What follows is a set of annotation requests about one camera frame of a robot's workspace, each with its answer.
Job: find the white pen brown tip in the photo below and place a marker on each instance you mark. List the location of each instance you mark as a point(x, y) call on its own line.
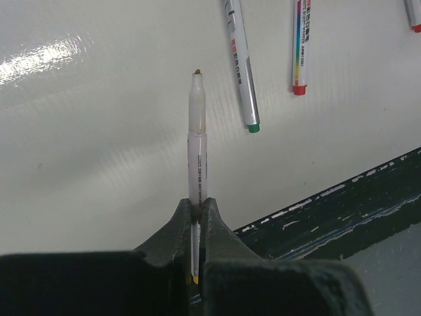
point(413, 8)

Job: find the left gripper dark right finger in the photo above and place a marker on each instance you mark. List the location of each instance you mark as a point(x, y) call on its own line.
point(236, 281)

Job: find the black base frame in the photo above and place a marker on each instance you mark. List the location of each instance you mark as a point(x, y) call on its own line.
point(344, 219)

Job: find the white pen red end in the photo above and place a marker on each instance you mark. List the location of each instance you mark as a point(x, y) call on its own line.
point(301, 40)

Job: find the white pen green end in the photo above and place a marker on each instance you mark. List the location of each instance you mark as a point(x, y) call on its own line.
point(242, 64)

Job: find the white pen yellow end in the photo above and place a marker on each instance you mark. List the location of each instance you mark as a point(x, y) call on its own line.
point(196, 164)

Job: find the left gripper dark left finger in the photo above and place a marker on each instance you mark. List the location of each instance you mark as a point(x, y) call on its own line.
point(152, 279)

